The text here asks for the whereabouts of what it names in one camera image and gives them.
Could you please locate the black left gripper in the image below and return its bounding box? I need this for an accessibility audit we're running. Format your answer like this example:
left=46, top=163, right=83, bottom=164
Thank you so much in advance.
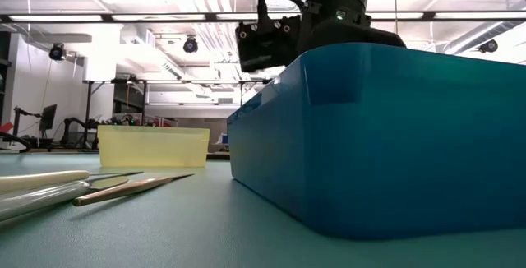
left=295, top=7, right=406, bottom=55

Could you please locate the cream-handled table knife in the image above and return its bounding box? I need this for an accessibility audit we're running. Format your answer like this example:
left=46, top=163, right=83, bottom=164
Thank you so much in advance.
left=0, top=169, right=145, bottom=195

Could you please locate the silver table knife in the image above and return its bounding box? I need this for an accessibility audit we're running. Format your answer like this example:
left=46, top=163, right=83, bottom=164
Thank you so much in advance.
left=0, top=176, right=130, bottom=223

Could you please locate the blue plastic bin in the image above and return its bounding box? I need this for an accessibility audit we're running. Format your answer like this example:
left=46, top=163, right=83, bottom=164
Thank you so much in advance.
left=226, top=42, right=526, bottom=241

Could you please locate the black overhead rig bar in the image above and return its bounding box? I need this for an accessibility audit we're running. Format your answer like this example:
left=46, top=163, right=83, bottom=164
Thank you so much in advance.
left=0, top=11, right=526, bottom=25

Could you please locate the yellow-green plastic bin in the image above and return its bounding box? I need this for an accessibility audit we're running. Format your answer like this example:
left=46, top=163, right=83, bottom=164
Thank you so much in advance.
left=97, top=124, right=211, bottom=169

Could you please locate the green table mat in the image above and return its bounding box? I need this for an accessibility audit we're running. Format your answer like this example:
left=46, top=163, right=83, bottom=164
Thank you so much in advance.
left=0, top=152, right=526, bottom=268

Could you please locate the black monitor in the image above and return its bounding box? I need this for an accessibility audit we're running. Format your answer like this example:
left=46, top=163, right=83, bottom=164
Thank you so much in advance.
left=39, top=103, right=58, bottom=132

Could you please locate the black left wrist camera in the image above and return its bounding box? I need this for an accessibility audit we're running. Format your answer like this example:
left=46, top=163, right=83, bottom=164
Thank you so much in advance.
left=235, top=14, right=304, bottom=74

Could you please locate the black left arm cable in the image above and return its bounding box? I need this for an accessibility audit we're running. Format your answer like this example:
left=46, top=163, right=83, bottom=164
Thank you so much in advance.
left=256, top=0, right=305, bottom=30

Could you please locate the black ceiling camera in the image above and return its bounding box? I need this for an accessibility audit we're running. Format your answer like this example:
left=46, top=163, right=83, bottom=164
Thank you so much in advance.
left=48, top=42, right=67, bottom=62
left=182, top=35, right=200, bottom=54
left=478, top=39, right=500, bottom=54

